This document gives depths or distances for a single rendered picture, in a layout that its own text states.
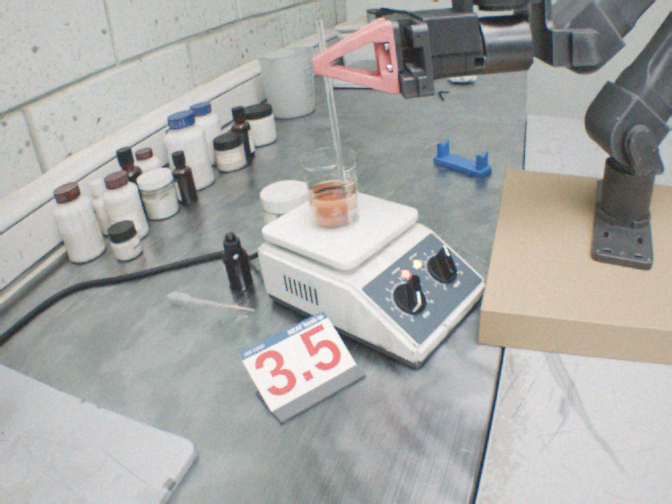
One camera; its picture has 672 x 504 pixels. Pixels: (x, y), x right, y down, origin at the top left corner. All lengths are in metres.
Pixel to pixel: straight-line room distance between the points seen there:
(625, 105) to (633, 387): 0.28
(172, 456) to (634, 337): 0.41
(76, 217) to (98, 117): 0.25
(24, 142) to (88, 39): 0.22
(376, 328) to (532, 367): 0.15
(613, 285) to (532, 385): 0.14
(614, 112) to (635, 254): 0.15
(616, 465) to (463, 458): 0.12
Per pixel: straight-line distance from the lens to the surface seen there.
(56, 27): 0.89
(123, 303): 0.65
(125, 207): 0.76
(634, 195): 0.60
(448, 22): 0.46
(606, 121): 0.57
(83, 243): 0.77
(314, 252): 0.48
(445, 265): 0.50
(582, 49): 0.50
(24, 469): 0.50
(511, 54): 0.49
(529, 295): 0.50
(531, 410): 0.45
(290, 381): 0.46
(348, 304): 0.48
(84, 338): 0.62
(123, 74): 0.99
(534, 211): 0.64
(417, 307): 0.46
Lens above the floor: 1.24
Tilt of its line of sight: 32 degrees down
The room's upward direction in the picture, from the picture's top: 7 degrees counter-clockwise
